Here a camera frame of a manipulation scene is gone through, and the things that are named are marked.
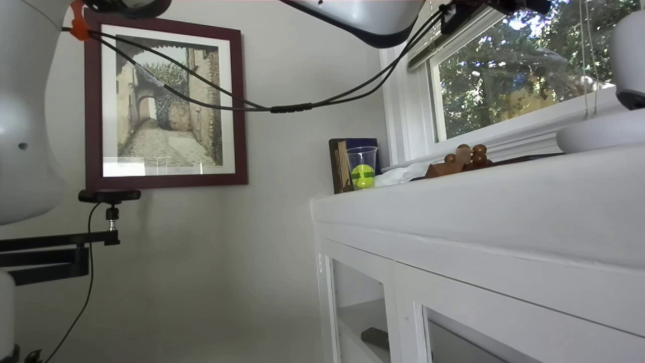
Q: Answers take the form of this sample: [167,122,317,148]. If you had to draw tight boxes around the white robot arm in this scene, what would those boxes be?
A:
[0,0,423,226]

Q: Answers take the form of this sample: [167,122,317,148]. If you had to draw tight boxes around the white framed window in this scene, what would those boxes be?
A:
[386,0,644,165]

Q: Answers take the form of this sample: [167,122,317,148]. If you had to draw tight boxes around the small dark leaning book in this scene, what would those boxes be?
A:
[330,138,382,194]

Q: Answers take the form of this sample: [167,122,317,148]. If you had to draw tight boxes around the green tennis ball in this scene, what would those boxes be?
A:
[352,164,375,190]

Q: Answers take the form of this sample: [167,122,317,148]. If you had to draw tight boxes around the clear drinking glass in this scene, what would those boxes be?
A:
[349,145,377,190]

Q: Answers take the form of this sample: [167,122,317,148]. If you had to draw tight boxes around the left glass cabinet door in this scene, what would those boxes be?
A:
[317,239,401,363]

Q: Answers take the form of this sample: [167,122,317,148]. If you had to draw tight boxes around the brown wooden figurine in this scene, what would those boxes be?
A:
[425,144,493,178]

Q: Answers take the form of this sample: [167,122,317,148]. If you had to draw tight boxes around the dark red framed picture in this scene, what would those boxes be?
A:
[86,17,248,190]

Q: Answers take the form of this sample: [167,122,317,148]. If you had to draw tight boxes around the white built-in cabinet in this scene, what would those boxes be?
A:
[313,148,645,363]

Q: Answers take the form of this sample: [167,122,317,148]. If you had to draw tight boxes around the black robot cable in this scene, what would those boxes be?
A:
[60,2,467,115]

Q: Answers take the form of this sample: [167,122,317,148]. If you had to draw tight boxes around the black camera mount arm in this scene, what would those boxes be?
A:
[0,187,145,363]

